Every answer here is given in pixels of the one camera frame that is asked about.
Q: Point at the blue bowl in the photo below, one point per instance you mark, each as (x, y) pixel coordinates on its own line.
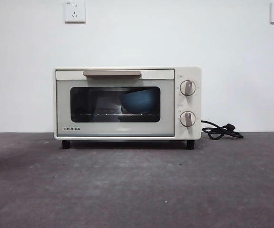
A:
(138, 102)

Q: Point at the cream oven knob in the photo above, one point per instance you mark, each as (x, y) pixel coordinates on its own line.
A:
(188, 88)
(188, 118)

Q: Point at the cream Toshiba toaster oven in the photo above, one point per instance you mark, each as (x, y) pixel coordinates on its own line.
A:
(189, 71)

